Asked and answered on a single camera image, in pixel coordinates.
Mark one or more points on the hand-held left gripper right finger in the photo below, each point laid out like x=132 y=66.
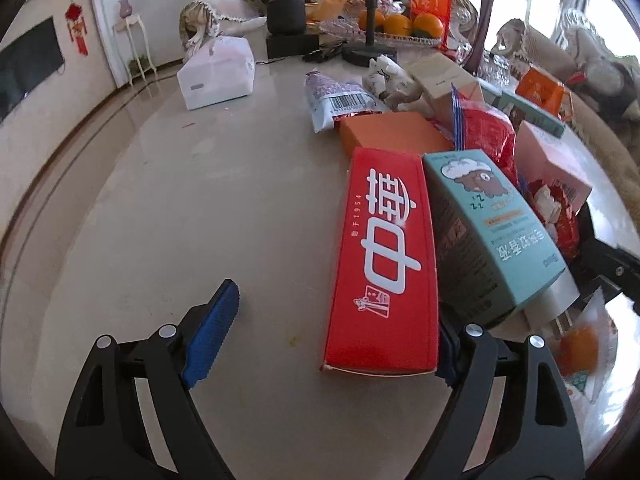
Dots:
x=447 y=357

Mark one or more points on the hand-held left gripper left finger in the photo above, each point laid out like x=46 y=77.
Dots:
x=215 y=330

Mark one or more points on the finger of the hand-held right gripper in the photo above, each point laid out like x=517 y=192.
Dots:
x=607 y=265

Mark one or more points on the long red box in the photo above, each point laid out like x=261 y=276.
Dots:
x=385 y=260

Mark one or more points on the pink box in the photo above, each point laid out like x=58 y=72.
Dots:
x=550 y=160

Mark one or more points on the teal box with bear print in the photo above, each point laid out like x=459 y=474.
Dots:
x=490 y=220

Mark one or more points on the orange box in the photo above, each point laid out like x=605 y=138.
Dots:
x=390 y=132

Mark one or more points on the red bag of candies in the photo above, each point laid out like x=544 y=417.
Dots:
x=565 y=230

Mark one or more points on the white cardboard box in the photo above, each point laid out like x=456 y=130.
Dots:
x=555 y=300

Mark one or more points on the clear plastic bag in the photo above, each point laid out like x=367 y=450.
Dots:
x=585 y=350

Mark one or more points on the red foil zip bag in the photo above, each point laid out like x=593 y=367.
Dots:
x=485 y=130

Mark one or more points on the orange packet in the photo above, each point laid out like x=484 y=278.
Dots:
x=540 y=87

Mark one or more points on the beige sofa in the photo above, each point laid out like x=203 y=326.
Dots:
x=590 y=60

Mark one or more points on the glass bowl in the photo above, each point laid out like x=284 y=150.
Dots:
x=497 y=70

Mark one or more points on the beige cardboard box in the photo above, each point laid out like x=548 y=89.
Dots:
x=445 y=77

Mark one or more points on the white purple snack packet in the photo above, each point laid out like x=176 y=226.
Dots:
x=332 y=97

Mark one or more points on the dark vase with flowers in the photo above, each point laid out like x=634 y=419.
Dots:
x=482 y=25

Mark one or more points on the crumpled white paper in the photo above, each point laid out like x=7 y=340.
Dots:
x=387 y=77

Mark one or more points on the flat black box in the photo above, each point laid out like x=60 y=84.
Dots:
x=292 y=46

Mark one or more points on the orange fruit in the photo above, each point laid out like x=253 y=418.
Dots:
x=371 y=21
x=427 y=26
x=397 y=25

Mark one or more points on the black lamp stand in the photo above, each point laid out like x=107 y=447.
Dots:
x=370 y=54

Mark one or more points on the white side table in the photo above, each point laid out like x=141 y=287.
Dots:
x=135 y=25

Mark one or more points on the white ornate armchair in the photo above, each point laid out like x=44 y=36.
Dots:
x=220 y=12

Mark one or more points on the black cylinder speaker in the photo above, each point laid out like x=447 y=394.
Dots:
x=286 y=17

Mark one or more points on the glass fruit tray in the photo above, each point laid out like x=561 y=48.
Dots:
x=340 y=29

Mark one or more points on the pink vase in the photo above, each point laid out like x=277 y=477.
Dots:
x=125 y=7

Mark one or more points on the black wall television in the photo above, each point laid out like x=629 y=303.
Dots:
x=25 y=65

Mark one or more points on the red knot wall ornament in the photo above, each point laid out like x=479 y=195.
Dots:
x=76 y=27

